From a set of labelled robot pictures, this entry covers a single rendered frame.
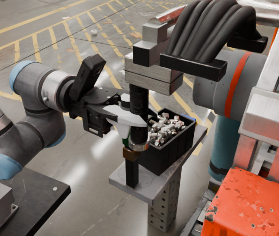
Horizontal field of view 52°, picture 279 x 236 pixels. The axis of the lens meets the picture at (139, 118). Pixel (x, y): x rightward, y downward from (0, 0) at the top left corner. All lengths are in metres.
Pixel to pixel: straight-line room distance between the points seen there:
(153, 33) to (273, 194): 0.27
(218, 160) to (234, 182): 0.51
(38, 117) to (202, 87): 0.40
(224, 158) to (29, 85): 0.55
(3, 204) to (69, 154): 0.74
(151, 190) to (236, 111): 0.43
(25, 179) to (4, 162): 0.55
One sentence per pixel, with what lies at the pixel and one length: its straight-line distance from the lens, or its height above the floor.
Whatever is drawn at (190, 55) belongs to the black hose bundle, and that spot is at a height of 0.99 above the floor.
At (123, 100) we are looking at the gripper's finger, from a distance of 0.57.
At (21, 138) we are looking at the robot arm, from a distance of 0.70.
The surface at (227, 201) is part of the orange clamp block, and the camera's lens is 0.34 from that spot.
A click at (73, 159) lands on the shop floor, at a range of 1.69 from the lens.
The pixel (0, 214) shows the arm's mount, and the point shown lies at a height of 0.34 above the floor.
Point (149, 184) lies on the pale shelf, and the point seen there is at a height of 0.45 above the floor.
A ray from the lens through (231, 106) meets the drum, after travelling 0.58.
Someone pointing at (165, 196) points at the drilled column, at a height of 0.24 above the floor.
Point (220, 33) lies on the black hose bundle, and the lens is 0.39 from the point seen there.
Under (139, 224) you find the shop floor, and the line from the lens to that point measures 1.38.
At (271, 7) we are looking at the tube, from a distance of 0.59.
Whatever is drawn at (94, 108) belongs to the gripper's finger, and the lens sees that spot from 0.56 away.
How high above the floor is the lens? 1.14
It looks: 35 degrees down
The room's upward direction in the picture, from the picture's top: straight up
